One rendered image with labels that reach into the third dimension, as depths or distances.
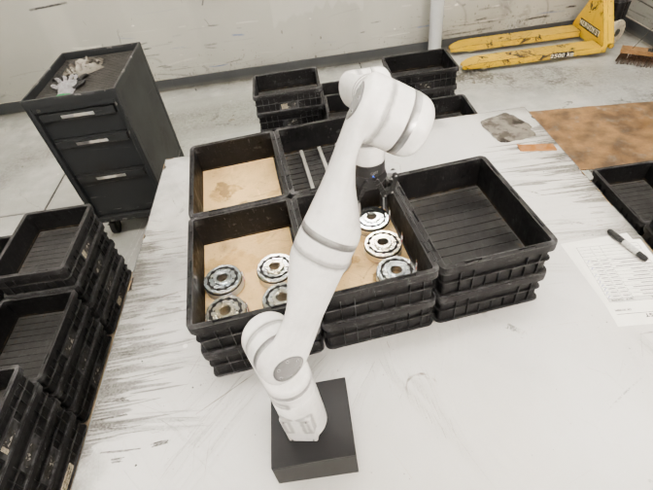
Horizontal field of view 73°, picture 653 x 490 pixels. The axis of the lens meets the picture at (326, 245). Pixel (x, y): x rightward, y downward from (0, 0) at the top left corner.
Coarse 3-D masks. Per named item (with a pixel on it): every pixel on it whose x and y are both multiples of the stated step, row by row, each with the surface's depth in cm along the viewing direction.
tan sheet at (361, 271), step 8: (392, 224) 131; (360, 240) 127; (360, 248) 125; (360, 256) 123; (400, 256) 121; (352, 264) 121; (360, 264) 120; (368, 264) 120; (376, 264) 120; (344, 272) 119; (352, 272) 119; (360, 272) 118; (368, 272) 118; (344, 280) 117; (352, 280) 117; (360, 280) 116; (368, 280) 116; (336, 288) 115; (344, 288) 115
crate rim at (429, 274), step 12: (384, 180) 130; (312, 192) 129; (396, 192) 125; (300, 216) 122; (408, 216) 118; (420, 240) 111; (432, 264) 104; (408, 276) 103; (420, 276) 103; (432, 276) 104; (348, 288) 102; (360, 288) 102; (372, 288) 102; (384, 288) 103; (336, 300) 102
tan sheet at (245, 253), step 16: (240, 240) 132; (256, 240) 132; (272, 240) 131; (288, 240) 130; (208, 256) 129; (224, 256) 128; (240, 256) 128; (256, 256) 127; (256, 272) 122; (256, 288) 118; (208, 304) 116; (256, 304) 114
